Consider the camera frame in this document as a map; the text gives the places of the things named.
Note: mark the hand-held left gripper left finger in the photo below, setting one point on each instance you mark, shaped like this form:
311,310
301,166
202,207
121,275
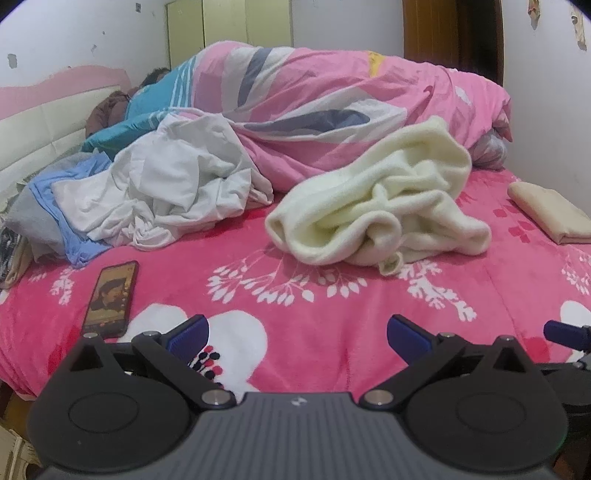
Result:
189,334

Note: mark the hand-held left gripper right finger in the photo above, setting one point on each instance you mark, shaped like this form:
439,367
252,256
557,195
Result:
406,337

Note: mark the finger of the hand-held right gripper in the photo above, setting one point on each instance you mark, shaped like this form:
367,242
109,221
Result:
568,367
556,330

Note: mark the cream knit sweater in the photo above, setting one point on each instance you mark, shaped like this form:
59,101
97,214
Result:
392,184

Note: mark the pink floral blanket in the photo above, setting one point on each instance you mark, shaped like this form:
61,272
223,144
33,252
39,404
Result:
323,323

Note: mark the smartphone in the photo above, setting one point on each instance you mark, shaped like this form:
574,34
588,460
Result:
111,300

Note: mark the folded beige cloth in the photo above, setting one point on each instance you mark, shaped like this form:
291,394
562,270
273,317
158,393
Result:
549,212

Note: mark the white shirt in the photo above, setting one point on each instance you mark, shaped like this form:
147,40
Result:
175,184

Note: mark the grey patterned bundle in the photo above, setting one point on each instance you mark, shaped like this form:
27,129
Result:
489,152

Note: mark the dark patterned cloth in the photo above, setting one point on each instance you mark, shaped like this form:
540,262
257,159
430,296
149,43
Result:
9,258

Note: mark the light blue cloth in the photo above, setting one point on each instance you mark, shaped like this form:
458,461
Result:
78,170

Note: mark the grey cloth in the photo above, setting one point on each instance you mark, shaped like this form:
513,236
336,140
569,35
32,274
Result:
27,217

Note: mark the teal striped blanket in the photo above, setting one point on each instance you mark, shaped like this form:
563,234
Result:
147,106

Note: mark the brown coat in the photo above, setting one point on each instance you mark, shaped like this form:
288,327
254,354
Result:
108,113

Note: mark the pink and white headboard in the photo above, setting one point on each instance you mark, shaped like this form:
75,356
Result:
46,129

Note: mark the pink patterned quilt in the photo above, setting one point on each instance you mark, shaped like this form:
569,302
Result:
300,92

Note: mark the brown wooden door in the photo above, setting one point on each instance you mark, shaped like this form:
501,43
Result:
438,32

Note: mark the pale yellow wardrobe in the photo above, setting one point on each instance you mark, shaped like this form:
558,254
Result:
221,23

